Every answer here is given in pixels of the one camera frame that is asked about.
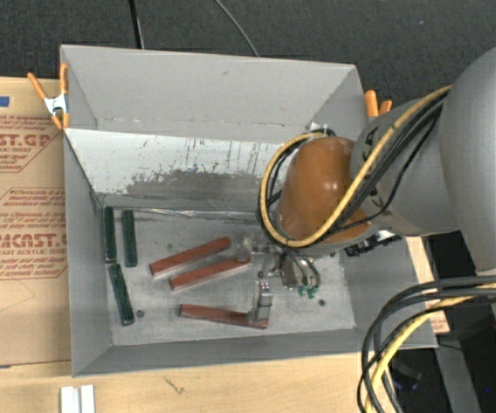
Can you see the brown cardboard board red print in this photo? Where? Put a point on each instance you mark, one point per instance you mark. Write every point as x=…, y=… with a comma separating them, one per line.
x=20, y=299

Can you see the grey metal bin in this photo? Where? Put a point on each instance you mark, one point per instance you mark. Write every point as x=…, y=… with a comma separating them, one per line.
x=213, y=88

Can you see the red-brown flat block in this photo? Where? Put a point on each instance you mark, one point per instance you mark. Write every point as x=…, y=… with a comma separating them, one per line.
x=209, y=273
x=191, y=254
x=217, y=315

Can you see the dark green flat block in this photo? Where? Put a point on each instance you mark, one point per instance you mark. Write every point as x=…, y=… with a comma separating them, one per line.
x=130, y=239
x=109, y=235
x=121, y=295

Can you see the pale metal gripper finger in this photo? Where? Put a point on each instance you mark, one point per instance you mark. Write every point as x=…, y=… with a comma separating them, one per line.
x=264, y=303
x=244, y=252

